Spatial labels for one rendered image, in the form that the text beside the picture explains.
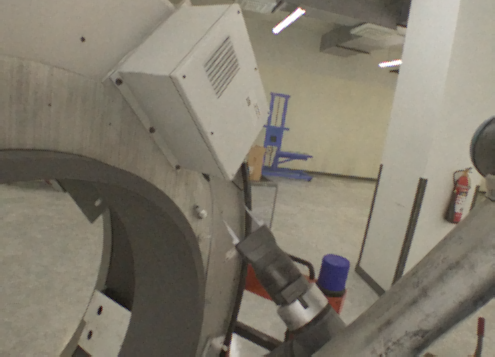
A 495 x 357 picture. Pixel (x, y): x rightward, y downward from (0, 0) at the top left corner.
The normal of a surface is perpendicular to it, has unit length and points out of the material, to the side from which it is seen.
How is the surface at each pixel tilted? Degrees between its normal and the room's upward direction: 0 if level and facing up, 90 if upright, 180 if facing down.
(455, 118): 90
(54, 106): 90
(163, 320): 83
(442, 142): 90
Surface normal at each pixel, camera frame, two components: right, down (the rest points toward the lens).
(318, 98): 0.18, 0.21
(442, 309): -0.39, 0.06
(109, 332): -0.39, -0.36
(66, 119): 0.87, 0.22
